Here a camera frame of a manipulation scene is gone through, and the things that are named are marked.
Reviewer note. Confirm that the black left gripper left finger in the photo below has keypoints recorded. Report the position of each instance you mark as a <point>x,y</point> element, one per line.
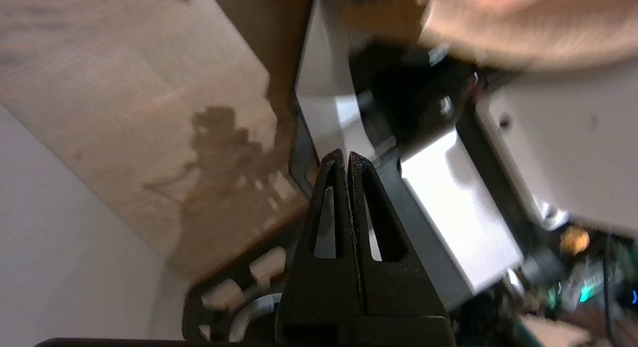
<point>324,297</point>

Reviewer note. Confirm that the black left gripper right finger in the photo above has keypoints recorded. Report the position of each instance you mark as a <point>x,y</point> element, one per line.
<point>398,297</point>

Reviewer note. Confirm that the white black robot base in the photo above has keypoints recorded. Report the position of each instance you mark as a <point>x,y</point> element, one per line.
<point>448,212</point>

